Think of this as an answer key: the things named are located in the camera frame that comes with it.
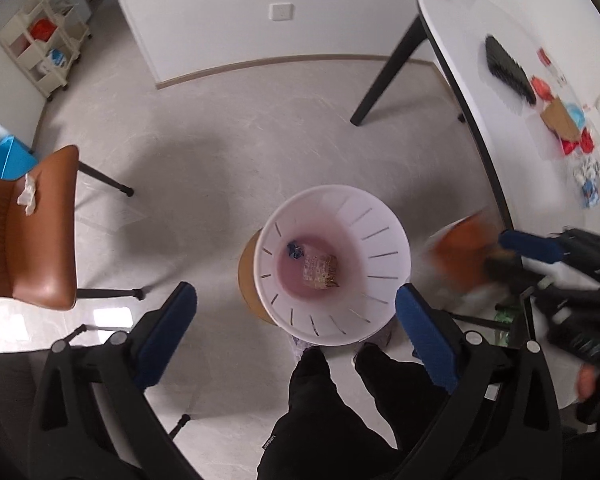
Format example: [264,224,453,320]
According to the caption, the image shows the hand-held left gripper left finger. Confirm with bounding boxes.
[27,281,201,480]

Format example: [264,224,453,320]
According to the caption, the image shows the person's shoe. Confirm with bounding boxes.
[353,326,396,361]
[289,334,313,364]

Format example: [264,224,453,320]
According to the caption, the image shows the round wooden stool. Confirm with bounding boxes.
[237,227,281,327]

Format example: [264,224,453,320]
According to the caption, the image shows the brown snack packet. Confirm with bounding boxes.
[302,254,340,290]

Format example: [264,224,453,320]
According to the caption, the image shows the person's right shoe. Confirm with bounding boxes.
[353,326,396,361]

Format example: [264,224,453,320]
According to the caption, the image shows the clear plastic packaging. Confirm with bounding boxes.
[525,109,600,161]

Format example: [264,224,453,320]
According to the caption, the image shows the person's black trousers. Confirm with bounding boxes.
[257,344,461,480]

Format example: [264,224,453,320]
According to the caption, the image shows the white plastic trash bin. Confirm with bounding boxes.
[252,185,412,346]

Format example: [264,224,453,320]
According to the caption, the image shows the brown leather chair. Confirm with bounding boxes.
[0,145,146,312]

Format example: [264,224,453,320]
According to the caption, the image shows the white crumpled wrapper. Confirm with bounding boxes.
[574,159,600,186]

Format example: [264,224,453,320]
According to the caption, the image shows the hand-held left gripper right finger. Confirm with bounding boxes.
[395,284,563,480]

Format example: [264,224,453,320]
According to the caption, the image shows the brown cardboard piece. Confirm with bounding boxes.
[540,97,581,143]

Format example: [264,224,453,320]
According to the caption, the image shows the person's left shoe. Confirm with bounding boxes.
[289,334,313,364]

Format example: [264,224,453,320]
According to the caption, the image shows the red crumpled wrapper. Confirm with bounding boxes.
[557,127,596,156]

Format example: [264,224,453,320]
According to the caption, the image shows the orange snack packet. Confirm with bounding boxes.
[422,211,503,303]

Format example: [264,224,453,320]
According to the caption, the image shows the person's right hand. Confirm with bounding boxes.
[576,364,600,405]

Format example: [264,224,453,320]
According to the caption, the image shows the white crumpled tissue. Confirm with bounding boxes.
[16,172,40,216]

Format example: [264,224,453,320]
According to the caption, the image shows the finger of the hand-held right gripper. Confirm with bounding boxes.
[498,230,565,264]
[484,254,543,287]

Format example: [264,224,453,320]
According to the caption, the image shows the blue plastic container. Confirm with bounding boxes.
[0,135,40,181]

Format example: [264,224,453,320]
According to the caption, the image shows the white shelf cart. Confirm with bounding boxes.
[0,0,92,103]

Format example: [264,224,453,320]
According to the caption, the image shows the red bag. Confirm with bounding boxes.
[30,19,56,42]

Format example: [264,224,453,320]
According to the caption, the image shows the green printed object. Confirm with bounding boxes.
[494,309,520,347]

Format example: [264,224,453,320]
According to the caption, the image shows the blue face mask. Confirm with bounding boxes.
[564,102,589,131]

